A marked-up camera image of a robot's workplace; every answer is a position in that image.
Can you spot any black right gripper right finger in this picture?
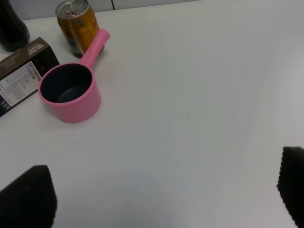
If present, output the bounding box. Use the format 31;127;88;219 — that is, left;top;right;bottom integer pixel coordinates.
277;146;304;228

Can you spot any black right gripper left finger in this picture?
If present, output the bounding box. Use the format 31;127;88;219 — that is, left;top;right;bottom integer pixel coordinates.
0;165;57;228

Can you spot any dark cola bottle orange cap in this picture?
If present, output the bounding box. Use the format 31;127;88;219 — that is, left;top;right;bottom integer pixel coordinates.
0;0;30;52

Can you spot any brown espresso box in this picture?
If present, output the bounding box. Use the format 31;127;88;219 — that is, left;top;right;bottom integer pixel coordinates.
0;37;59;116

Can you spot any yellow drink can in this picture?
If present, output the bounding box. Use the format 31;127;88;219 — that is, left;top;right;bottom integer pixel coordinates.
55;0;99;58

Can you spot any pink saucepan with handle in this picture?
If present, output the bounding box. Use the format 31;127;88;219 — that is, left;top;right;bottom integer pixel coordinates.
38;28;110;123

